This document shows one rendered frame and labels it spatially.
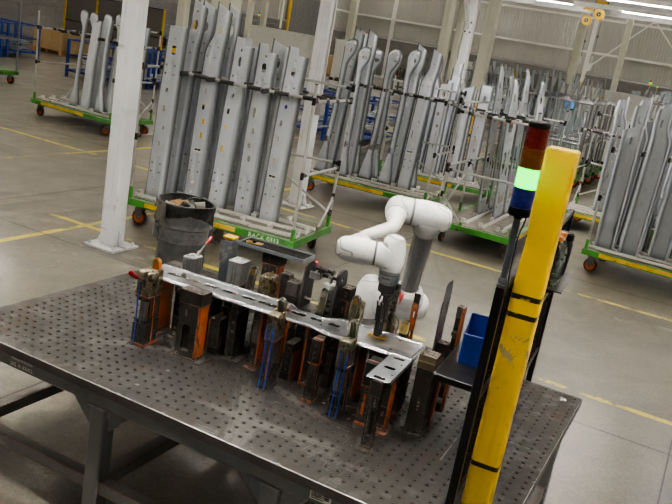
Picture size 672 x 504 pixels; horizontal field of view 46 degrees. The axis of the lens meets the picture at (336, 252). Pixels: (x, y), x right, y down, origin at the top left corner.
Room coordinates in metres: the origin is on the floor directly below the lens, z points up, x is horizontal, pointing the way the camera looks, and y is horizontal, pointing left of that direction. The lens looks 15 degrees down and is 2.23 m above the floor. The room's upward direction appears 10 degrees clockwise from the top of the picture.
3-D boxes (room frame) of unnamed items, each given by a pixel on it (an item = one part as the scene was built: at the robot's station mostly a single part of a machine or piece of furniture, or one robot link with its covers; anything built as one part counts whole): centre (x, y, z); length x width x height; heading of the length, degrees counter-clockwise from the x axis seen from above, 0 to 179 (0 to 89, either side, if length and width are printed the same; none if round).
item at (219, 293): (3.42, 0.22, 1.00); 1.38 x 0.22 x 0.02; 69
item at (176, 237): (6.36, 1.28, 0.36); 0.54 x 0.50 x 0.73; 155
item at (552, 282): (3.03, -0.84, 1.53); 0.06 x 0.06 x 0.20
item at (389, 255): (3.26, -0.23, 1.39); 0.13 x 0.11 x 0.16; 89
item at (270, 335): (3.23, 0.20, 0.87); 0.12 x 0.09 x 0.35; 159
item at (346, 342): (3.08, -0.11, 0.87); 0.12 x 0.09 x 0.35; 159
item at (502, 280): (2.47, -0.54, 1.79); 0.07 x 0.07 x 0.57
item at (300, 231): (8.07, 1.16, 0.88); 1.93 x 1.01 x 1.76; 71
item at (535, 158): (2.47, -0.54, 1.97); 0.07 x 0.07 x 0.06
